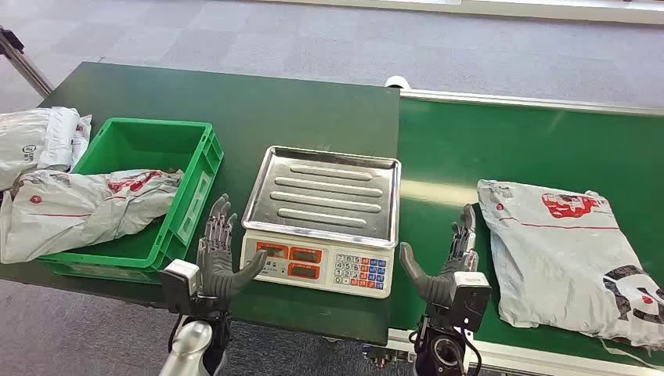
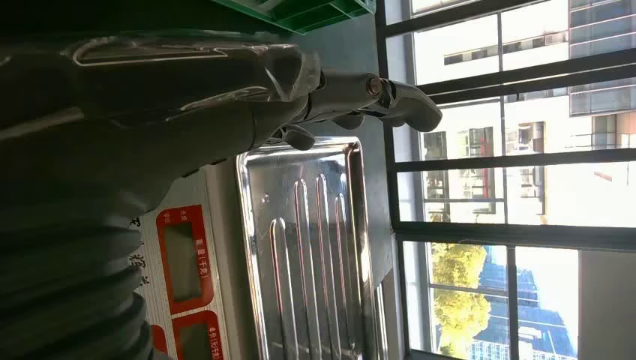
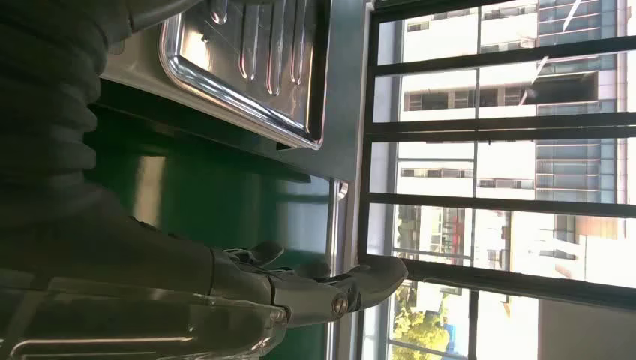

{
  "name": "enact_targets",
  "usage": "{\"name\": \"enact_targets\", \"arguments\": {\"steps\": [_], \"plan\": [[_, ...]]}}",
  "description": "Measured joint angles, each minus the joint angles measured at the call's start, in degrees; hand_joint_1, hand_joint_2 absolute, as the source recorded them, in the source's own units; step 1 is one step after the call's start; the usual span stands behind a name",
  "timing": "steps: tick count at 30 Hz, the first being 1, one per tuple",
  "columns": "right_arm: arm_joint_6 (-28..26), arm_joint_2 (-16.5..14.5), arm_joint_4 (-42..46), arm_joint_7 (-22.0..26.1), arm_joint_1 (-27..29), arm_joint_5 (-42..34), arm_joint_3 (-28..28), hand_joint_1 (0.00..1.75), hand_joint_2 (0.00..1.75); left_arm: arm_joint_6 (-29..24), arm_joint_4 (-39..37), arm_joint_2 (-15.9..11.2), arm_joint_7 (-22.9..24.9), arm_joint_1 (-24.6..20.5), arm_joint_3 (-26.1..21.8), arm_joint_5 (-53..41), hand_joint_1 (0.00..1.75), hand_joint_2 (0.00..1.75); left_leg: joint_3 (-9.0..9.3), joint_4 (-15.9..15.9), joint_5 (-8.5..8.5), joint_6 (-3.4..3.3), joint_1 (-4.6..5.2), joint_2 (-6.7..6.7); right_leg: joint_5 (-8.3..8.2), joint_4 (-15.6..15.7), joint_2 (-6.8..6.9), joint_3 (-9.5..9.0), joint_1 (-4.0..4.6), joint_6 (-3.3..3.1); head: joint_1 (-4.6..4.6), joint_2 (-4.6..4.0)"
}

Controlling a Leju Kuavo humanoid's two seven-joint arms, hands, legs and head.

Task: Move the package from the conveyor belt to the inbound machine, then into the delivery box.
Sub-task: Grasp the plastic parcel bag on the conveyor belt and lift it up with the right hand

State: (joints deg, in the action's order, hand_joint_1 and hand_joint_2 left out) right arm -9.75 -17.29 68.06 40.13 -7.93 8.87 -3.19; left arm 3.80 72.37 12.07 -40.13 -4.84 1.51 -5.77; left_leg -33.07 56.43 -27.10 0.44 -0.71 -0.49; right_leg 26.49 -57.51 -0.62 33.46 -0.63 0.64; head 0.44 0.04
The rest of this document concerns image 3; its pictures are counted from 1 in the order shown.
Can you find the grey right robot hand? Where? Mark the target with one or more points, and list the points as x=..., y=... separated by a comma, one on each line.
x=124, y=278

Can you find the green conveyor belt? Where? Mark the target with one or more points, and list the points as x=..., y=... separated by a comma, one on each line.
x=223, y=208

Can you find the stainless steel scale tray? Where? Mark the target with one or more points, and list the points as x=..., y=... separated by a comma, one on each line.
x=233, y=35

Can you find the yellow-green tree outside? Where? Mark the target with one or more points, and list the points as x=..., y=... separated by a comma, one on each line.
x=422, y=333

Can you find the metal conveyor side rail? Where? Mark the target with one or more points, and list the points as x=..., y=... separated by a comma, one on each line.
x=334, y=223

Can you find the black window frame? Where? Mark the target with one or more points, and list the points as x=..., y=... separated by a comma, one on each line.
x=497, y=204

